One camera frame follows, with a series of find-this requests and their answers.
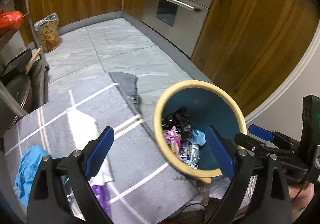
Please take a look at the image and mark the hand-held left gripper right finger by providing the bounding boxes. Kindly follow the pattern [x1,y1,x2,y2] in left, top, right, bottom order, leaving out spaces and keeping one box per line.
[204,125,293,224]

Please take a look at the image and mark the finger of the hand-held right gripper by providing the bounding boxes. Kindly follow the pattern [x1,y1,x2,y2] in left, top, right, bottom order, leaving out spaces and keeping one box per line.
[248,124,300,150]
[234,132,298,162]

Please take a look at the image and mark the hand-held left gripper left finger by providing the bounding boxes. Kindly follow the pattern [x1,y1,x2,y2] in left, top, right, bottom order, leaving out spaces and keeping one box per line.
[26,126,115,224]

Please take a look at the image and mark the light blue plastic piece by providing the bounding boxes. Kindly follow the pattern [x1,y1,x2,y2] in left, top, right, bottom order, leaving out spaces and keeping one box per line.
[192,130,207,146]

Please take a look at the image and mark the blue and white snack packet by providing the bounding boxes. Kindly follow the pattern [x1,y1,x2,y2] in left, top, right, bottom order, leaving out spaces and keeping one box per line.
[179,136,200,169]

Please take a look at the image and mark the white tissue paper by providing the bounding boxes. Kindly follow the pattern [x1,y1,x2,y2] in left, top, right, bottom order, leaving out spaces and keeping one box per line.
[68,110,114,186]

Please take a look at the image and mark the purple wrapper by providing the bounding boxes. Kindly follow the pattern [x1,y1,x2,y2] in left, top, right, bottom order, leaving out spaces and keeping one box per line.
[90,184,112,218]

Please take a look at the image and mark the pink snack wrapper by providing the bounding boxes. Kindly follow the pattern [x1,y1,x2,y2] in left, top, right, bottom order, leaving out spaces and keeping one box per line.
[163,126,182,157]

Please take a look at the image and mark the black plastic bag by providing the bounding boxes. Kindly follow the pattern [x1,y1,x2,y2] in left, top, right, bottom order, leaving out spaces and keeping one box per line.
[162,107,193,143]

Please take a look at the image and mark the blue bin with yellow rim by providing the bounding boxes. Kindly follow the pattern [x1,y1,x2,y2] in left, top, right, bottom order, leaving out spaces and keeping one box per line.
[153,80,248,179]

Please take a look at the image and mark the blue cloth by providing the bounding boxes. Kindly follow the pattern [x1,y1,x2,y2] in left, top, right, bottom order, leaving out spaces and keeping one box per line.
[15,145,52,208]

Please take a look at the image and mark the person's right hand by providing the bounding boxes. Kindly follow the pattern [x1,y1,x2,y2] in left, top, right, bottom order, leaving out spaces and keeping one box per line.
[287,184,315,213]

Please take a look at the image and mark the grey checked cloth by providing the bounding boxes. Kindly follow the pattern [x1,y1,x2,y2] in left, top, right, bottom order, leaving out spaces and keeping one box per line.
[3,82,208,224]

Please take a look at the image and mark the stainless steel rack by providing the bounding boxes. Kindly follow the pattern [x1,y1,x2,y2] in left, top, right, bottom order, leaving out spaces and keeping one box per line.
[0,0,50,124]

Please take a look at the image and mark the stainless steel oven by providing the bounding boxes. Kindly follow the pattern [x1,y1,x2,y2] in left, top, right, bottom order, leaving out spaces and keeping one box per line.
[141,0,225,58]

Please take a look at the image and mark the yellow patterned waste bin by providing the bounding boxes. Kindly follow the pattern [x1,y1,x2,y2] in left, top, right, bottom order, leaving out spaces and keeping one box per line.
[34,13,62,53]

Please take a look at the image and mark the red plastic bag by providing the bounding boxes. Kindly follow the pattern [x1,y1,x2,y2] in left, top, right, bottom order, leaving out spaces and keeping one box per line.
[0,10,24,35]

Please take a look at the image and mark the black pan with wooden handle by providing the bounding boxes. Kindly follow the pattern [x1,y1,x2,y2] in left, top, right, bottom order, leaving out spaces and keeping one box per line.
[0,48,42,77]

